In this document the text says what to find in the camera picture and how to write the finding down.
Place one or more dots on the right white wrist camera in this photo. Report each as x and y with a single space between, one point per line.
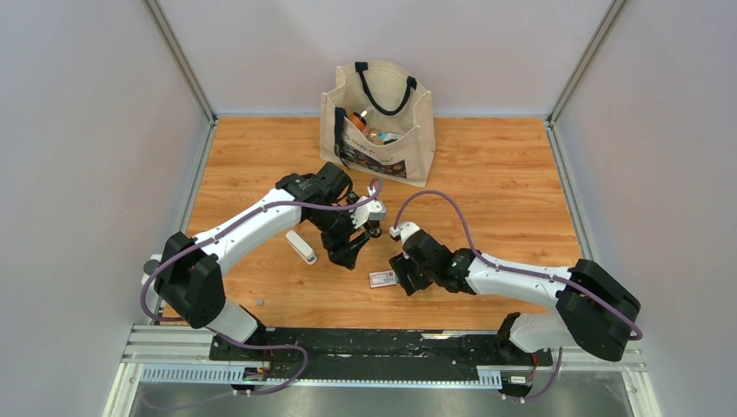
403 231

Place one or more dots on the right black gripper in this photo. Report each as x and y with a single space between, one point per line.
401 265

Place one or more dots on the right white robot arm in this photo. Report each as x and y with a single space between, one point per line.
585 305

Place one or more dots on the black stapler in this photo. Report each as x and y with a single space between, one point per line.
374 229

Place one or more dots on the orange capped bottle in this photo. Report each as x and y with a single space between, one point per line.
359 120

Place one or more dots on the staple box with staples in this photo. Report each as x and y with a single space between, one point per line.
382 279

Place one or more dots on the beige canvas tote bag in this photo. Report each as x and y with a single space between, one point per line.
396 102

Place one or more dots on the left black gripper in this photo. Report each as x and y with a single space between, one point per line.
340 249

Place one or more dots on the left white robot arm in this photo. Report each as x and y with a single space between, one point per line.
189 273

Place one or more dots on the white stapler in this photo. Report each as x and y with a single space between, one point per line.
301 247

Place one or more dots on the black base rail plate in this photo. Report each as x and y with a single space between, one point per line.
360 354

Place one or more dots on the packaged items in bag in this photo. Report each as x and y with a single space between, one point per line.
381 137

